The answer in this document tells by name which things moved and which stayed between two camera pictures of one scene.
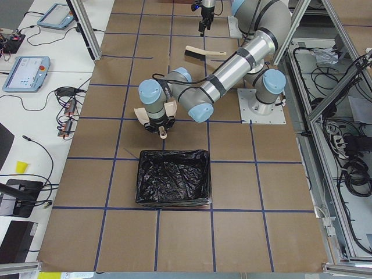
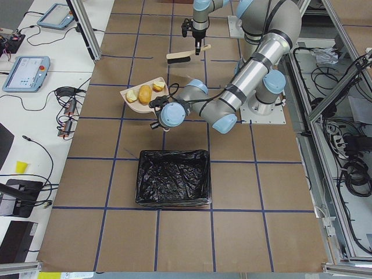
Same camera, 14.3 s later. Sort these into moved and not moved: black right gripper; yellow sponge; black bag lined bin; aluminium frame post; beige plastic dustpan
Moved: black right gripper; beige plastic dustpan
Not moved: black bag lined bin; yellow sponge; aluminium frame post
